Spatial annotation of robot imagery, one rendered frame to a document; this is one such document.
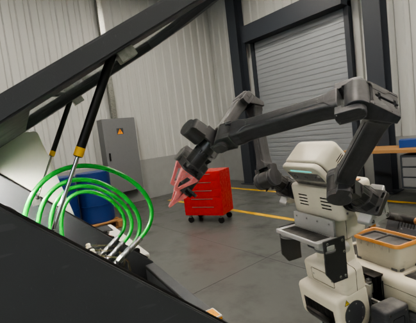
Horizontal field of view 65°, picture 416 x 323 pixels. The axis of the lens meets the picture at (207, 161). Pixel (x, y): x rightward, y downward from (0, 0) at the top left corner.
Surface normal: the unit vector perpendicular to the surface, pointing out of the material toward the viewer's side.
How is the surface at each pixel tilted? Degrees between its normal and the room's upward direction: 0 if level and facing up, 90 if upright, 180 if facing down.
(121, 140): 90
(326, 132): 90
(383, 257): 92
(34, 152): 90
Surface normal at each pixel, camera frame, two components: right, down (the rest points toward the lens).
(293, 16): -0.77, 0.15
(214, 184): -0.44, 0.13
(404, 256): 0.41, 0.07
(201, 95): 0.62, 0.00
